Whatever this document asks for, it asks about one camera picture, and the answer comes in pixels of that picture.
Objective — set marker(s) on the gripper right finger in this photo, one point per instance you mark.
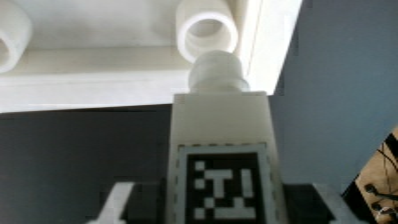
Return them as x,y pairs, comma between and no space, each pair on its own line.
316,206

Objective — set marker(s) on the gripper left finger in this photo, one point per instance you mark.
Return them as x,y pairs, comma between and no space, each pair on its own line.
133,204

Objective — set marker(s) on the white table leg with tag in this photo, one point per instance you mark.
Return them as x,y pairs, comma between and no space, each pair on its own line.
223,188

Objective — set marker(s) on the white U-shaped fence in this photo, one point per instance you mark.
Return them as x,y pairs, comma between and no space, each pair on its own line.
263,55

